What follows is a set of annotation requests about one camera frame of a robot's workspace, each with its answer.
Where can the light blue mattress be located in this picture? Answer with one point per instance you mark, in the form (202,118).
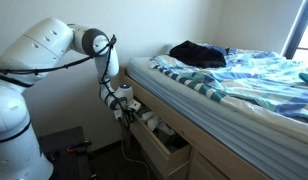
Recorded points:
(275,144)

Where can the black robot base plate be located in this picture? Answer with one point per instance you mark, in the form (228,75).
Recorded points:
(66,166)

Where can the white cloth in drawer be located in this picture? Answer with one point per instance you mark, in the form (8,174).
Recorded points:
(153,122)

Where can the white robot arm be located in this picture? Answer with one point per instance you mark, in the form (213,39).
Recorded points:
(48,46)

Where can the blue striped blanket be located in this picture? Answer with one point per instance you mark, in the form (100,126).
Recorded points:
(263,78)

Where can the wooden drawer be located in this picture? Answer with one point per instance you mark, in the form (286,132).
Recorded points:
(164,164)

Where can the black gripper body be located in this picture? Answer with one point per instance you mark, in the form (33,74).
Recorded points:
(127,118)

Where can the dark cloth in drawer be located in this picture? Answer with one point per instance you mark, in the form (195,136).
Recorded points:
(172,142)

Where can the red black clamp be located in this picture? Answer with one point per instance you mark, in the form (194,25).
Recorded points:
(80,147)

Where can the dark navy cloth on bed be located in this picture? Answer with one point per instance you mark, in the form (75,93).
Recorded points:
(199,56)

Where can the wooden bed frame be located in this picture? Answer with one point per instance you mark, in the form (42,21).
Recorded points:
(216,153)

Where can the black window frame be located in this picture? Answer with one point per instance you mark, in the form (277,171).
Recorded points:
(298,43)

